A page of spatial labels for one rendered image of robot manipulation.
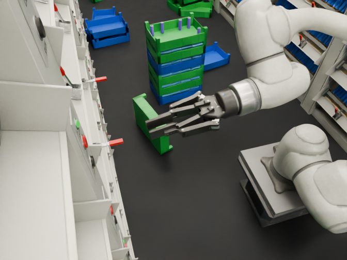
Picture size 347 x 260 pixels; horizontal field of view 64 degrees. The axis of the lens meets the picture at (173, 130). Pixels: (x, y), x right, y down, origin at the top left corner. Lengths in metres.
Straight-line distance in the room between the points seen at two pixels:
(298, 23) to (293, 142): 0.46
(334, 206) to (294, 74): 0.46
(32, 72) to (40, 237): 0.12
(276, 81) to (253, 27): 0.14
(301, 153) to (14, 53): 0.99
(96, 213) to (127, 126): 1.33
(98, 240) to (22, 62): 0.27
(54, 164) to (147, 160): 1.31
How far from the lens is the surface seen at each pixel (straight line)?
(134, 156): 1.57
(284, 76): 0.76
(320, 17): 0.84
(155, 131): 0.70
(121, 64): 2.19
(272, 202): 1.21
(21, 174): 0.24
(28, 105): 0.25
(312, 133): 1.11
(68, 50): 0.74
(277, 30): 0.76
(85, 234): 0.42
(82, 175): 0.34
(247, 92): 0.73
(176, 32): 1.73
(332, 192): 1.03
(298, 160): 1.10
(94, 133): 0.78
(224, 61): 2.16
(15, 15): 0.21
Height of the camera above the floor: 1.26
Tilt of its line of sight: 49 degrees down
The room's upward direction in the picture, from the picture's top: straight up
